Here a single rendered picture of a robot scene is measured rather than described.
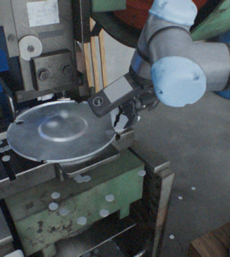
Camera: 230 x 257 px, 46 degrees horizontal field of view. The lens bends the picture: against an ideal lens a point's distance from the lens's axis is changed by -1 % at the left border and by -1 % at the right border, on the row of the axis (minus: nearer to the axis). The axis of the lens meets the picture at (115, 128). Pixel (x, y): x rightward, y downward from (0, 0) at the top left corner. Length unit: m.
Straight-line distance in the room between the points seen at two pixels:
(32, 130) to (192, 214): 1.07
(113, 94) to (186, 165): 1.34
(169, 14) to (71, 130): 0.39
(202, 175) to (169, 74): 1.46
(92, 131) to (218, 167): 1.30
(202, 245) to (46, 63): 0.76
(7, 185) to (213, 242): 0.70
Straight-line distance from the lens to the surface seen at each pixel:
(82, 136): 0.71
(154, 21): 0.49
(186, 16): 0.48
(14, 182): 0.76
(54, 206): 0.73
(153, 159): 0.86
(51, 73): 0.69
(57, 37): 0.70
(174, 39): 0.44
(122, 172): 0.80
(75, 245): 1.06
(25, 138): 0.73
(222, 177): 1.85
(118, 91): 0.58
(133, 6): 0.94
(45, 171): 0.77
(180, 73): 0.39
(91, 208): 0.82
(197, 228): 1.53
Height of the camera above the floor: 1.18
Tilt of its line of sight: 33 degrees down
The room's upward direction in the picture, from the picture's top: straight up
